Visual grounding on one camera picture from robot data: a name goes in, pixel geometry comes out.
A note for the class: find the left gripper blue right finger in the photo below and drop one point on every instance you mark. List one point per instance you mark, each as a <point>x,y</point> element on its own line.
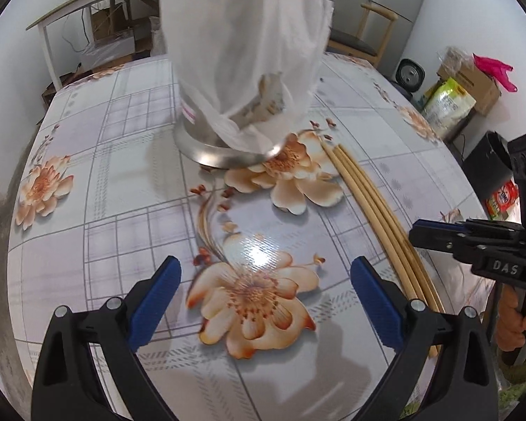
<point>385,305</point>

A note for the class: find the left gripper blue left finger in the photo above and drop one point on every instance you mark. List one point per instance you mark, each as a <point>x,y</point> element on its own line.
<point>148,301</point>

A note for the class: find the bamboo chopstick one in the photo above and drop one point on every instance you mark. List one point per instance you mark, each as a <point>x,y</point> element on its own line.
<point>372,210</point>

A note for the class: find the bamboo chopstick two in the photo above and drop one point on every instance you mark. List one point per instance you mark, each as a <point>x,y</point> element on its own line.
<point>385,214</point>

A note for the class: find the right hand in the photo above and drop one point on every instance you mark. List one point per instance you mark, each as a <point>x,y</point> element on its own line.
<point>511,324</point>

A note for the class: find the red snack packet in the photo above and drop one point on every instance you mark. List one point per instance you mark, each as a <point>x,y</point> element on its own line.
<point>501,200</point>

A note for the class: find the black trash bin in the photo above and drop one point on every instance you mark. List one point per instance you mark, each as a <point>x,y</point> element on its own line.
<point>488,167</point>

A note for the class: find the floral plastic tablecloth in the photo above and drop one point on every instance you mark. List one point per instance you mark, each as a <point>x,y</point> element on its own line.
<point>106,196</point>

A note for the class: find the yellow green rice bag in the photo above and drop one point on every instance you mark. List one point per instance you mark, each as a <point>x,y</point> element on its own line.
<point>448,105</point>

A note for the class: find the cardboard box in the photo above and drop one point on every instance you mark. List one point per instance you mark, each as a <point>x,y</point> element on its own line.
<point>480,86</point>

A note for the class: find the pink plastic bag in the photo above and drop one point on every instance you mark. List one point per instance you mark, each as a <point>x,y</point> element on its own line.
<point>496,69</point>

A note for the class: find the black white rice cooker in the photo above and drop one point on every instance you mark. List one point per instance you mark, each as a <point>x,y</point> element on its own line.
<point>409,75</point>

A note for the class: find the wooden chair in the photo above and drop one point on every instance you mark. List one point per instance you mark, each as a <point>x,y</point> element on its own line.
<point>353,45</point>

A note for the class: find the white desk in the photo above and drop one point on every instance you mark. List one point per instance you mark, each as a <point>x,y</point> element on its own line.
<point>92,4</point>

